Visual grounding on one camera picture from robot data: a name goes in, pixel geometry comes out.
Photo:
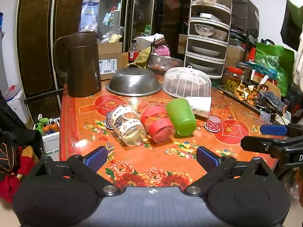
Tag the striped knit glove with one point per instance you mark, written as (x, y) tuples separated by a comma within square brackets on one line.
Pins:
[(274, 100)]

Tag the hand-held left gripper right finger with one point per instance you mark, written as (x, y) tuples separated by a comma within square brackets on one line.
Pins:
[(208, 159)]

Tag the white plastic food cover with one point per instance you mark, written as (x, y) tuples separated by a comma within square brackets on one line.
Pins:
[(187, 82)]

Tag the pale patterned bowl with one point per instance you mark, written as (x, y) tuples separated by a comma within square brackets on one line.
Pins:
[(220, 35)]

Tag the plain cardboard box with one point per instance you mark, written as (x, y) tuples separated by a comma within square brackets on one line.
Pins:
[(234, 56)]

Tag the red floral tablecloth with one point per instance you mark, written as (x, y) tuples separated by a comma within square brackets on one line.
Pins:
[(82, 113)]

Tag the green shopping bag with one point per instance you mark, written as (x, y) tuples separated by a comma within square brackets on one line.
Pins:
[(277, 63)]

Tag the white cardboard box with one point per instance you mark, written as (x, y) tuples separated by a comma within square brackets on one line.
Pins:
[(17, 105)]

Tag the white tiered dish rack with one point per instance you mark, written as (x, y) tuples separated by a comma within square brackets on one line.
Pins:
[(210, 14)]

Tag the black garment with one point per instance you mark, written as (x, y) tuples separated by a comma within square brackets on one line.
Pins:
[(14, 125)]

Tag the black fabric case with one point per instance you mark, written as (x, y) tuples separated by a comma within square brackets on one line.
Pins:
[(245, 14)]

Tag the brown plastic pitcher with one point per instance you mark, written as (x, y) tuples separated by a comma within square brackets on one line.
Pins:
[(81, 63)]

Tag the white printed paper cup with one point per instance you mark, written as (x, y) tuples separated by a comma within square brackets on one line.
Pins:
[(201, 106)]

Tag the green plastic cup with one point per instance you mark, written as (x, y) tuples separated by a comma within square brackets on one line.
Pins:
[(181, 118)]

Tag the dark hanging bag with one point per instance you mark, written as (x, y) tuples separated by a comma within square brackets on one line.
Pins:
[(291, 21)]

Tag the red cloth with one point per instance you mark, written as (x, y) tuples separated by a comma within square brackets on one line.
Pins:
[(14, 182)]

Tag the red lid glass jar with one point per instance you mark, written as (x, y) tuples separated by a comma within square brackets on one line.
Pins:
[(233, 80)]

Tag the metal basin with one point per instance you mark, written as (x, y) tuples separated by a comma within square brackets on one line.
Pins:
[(165, 63)]

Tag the pink cloth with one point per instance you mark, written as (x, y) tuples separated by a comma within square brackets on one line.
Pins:
[(162, 50)]

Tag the dark wooden wardrobe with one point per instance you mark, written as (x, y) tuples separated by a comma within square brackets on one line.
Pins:
[(35, 40)]

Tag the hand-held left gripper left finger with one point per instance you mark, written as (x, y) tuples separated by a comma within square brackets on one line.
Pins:
[(95, 159)]

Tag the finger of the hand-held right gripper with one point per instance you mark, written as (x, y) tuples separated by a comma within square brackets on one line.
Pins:
[(273, 130), (256, 144)]

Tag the red polka dot cupcake liner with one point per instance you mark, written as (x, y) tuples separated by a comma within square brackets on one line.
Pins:
[(213, 123)]

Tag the orange peels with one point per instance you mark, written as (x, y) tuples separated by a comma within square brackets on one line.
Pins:
[(246, 94)]

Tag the floral patterned bowl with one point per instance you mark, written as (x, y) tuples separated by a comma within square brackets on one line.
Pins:
[(204, 30)]

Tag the cardboard box with label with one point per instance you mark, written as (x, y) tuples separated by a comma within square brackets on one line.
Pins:
[(110, 62)]

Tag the blue printed plastic bag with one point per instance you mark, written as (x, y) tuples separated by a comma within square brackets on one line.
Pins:
[(88, 14)]

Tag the metal colander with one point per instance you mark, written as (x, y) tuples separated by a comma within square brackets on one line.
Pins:
[(133, 81)]

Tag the clear polka dot glass cup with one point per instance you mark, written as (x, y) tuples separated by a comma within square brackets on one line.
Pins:
[(129, 125)]

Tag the black tray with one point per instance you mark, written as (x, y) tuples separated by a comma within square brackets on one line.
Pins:
[(262, 110)]

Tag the white crate with bottles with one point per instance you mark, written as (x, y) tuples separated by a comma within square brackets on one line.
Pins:
[(51, 137)]

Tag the purple polka dot cupcake liner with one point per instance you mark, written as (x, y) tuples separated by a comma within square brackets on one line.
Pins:
[(109, 121)]

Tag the olive green cloth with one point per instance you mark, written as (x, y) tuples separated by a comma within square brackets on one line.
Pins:
[(140, 59)]

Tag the white plate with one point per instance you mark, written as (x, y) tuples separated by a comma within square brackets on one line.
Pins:
[(205, 51), (201, 67)]

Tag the red glass cup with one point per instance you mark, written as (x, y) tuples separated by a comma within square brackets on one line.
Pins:
[(157, 125)]

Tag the sauce bottle red label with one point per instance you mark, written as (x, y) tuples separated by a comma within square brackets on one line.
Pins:
[(133, 52)]

